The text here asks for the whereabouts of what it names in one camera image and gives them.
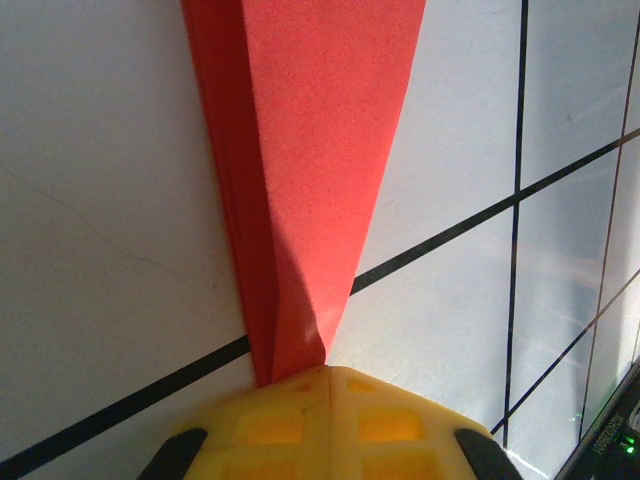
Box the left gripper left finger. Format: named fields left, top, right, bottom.
left=137, top=367, right=332, bottom=480

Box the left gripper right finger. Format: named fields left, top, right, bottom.
left=330, top=367, right=521, bottom=480

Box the red paper sheet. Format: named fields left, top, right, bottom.
left=179, top=0, right=429, bottom=389

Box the white grid mat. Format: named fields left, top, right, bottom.
left=0, top=0, right=640, bottom=480

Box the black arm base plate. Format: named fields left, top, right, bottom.
left=554, top=357, right=640, bottom=480

